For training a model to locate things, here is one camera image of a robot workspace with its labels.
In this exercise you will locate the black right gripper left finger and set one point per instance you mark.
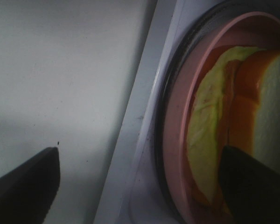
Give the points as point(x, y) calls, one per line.
point(28, 191)

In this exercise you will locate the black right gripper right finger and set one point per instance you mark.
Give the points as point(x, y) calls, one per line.
point(251, 189)

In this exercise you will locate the toast sandwich with lettuce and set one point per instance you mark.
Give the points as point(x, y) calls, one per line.
point(237, 103)

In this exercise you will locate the pink round plate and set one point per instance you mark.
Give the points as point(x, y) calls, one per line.
point(211, 32)

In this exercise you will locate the white microwave oven body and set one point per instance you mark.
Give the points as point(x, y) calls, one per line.
point(135, 191)

